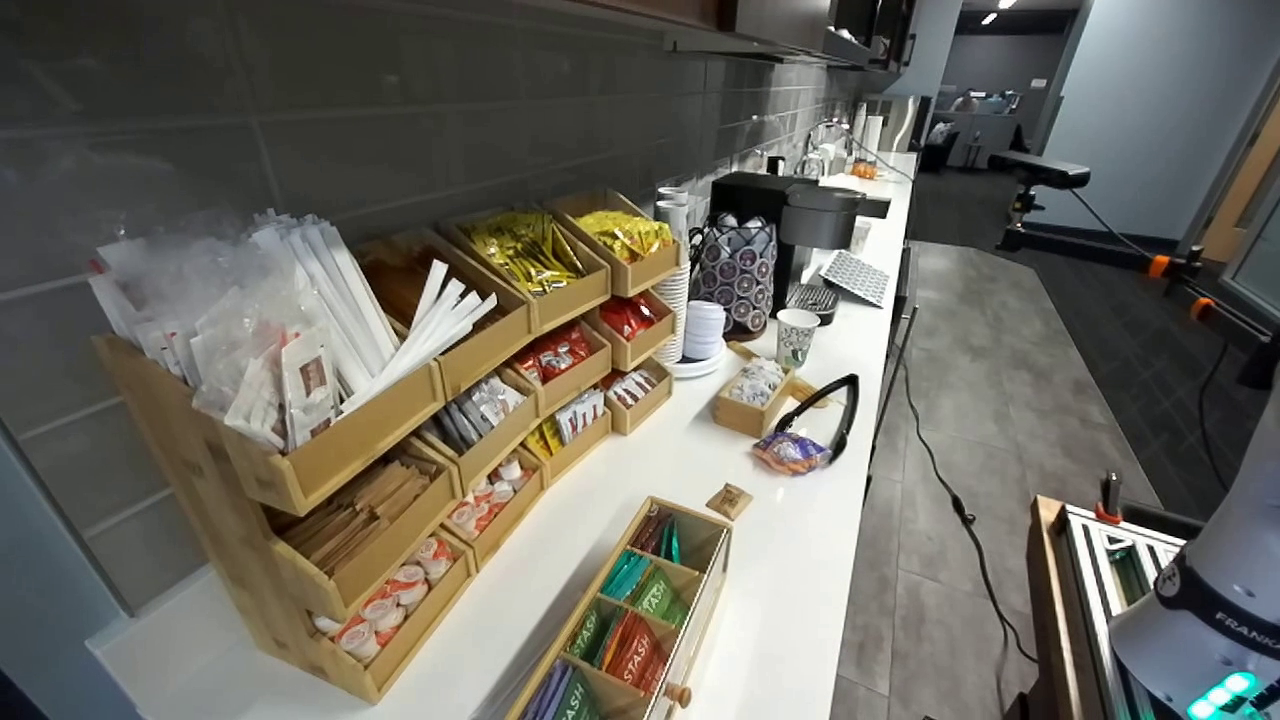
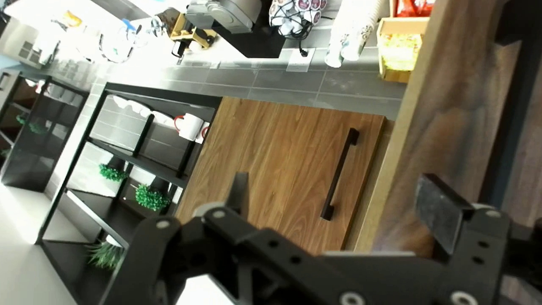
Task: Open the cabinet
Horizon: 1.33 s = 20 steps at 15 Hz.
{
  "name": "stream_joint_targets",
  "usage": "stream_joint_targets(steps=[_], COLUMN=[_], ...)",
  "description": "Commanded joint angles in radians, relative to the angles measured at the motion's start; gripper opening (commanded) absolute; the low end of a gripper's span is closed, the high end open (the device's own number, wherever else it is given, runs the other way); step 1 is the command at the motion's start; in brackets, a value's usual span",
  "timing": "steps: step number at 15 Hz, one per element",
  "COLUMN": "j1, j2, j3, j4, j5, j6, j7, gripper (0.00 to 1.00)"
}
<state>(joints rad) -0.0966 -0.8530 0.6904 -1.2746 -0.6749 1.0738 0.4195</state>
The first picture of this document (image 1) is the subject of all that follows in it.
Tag robot base cart frame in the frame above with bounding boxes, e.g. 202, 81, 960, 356
1023, 494, 1191, 720

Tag white cup lids stack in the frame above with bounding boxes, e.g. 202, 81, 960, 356
681, 295, 733, 363

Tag bamboo tiered organizer rack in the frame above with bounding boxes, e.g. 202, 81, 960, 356
88, 189, 690, 708

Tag clear wrapped cutlery packets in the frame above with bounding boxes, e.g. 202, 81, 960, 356
85, 213, 405, 456

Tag small sugar packet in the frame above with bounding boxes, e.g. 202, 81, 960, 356
704, 480, 757, 524

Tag white red sugar packets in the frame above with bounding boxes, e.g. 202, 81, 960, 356
446, 456, 533, 538
313, 538, 462, 670

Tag grey white creamer packets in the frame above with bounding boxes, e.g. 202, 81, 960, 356
438, 372, 533, 454

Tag purple green tea bags row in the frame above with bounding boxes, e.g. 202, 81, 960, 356
530, 660, 606, 720

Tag white wrapped stirrers bundle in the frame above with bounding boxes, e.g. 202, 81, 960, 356
348, 255, 500, 414

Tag black floor cable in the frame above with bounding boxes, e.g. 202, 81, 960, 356
1191, 335, 1238, 496
892, 309, 1045, 671

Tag black coffee machine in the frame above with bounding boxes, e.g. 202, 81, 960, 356
709, 167, 897, 319

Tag black wire pod carousel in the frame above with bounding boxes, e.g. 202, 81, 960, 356
690, 213, 786, 335

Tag wooden framed room door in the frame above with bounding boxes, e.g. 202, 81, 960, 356
1195, 135, 1280, 325

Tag dark tea bags row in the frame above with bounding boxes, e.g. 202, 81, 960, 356
633, 512, 692, 569

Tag red packets pile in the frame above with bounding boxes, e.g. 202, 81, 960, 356
596, 291, 661, 340
514, 319, 600, 389

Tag white striped packets pile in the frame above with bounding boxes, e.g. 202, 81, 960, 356
606, 367, 661, 414

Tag colourful foil packet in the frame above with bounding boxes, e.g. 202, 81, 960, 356
747, 427, 833, 480

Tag brown wooden stirrers pile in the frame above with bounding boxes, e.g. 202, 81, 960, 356
276, 454, 452, 566

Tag grey flat device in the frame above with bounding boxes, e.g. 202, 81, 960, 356
817, 250, 897, 312

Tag paper cup stack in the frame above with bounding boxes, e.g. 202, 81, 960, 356
651, 185, 698, 356

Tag bamboo tea box clear lid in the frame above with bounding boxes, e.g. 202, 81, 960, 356
503, 494, 738, 720

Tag white round plate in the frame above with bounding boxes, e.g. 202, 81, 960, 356
665, 340, 738, 384

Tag red tea bags row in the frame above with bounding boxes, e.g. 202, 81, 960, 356
583, 614, 671, 691

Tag black red clamp handle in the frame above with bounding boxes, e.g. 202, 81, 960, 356
1091, 472, 1128, 529

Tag black tripod orange joints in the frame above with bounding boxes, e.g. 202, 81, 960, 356
989, 147, 1280, 394

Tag single printed paper cup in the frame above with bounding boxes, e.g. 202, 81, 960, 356
771, 304, 826, 372

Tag yellow white packets pile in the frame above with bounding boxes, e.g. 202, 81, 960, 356
519, 389, 612, 461

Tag wall cabinet carcass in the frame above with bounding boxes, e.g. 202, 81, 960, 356
583, 0, 926, 73

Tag small bamboo tray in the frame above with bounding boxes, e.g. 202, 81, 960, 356
709, 356, 820, 441

